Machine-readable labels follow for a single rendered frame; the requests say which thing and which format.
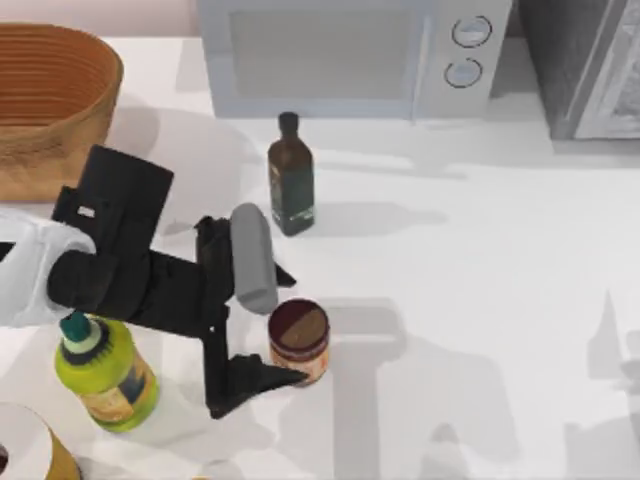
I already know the pale grey rounded box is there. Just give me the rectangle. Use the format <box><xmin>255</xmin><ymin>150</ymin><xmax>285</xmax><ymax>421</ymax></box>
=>
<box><xmin>229</xmin><ymin>201</ymin><xmax>279</xmax><ymax>316</ymax></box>

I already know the red and brown can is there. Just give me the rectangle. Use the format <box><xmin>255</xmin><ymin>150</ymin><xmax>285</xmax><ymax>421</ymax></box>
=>
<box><xmin>267</xmin><ymin>298</ymin><xmax>332</xmax><ymax>389</ymax></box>

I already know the dark green bottle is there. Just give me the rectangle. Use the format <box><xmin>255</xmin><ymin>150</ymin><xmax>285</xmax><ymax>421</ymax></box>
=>
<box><xmin>266</xmin><ymin>111</ymin><xmax>318</xmax><ymax>237</ymax></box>

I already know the yellow-green bottle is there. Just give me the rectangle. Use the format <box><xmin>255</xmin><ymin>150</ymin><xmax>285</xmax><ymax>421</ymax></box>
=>
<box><xmin>54</xmin><ymin>309</ymin><xmax>162</xmax><ymax>433</ymax></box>

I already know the microwave door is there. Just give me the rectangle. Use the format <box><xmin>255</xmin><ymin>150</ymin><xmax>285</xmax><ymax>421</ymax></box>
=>
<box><xmin>195</xmin><ymin>0</ymin><xmax>434</xmax><ymax>121</ymax></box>

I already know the brown woven basket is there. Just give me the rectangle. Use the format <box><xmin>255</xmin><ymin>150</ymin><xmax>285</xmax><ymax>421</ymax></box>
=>
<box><xmin>0</xmin><ymin>21</ymin><xmax>125</xmax><ymax>204</ymax></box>

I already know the pale microwave oven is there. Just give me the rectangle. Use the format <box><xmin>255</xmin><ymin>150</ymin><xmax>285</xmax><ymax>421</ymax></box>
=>
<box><xmin>194</xmin><ymin>0</ymin><xmax>517</xmax><ymax>122</ymax></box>

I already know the round microwave knob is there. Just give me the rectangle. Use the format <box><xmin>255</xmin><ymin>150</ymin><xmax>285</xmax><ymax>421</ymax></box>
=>
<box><xmin>450</xmin><ymin>14</ymin><xmax>494</xmax><ymax>49</ymax></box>
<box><xmin>443</xmin><ymin>55</ymin><xmax>484</xmax><ymax>90</ymax></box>

